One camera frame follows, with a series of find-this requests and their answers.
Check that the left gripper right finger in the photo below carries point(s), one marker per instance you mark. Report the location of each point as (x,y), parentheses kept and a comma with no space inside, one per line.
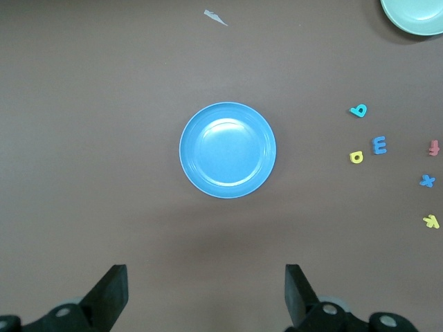
(311,314)

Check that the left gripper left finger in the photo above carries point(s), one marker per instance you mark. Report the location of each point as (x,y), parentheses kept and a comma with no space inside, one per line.
(104,304)

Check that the yellow foam letter d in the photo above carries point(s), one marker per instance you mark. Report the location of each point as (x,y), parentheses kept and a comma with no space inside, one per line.
(351,158)

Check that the blue foam letter m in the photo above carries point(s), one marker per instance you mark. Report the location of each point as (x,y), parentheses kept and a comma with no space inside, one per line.
(375,147)

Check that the yellow foam letter k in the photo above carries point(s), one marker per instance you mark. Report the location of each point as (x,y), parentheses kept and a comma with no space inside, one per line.
(431,221)

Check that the blue foam letter x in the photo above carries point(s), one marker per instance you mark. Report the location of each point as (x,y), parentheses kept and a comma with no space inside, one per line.
(427,181)

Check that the blue plate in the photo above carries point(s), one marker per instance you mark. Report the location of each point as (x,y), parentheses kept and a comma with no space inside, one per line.
(227,150)

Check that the red foam letter f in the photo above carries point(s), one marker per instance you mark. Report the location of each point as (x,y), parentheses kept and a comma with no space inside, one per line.
(433,148)

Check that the teal foam letter b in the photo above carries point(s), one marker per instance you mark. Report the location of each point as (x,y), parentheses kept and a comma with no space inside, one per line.
(353,111)

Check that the white paper scrap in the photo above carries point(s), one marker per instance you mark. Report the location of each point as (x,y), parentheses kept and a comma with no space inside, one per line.
(214,15)

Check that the pale green plate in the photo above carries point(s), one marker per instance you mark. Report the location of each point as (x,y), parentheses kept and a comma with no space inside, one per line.
(415,14)

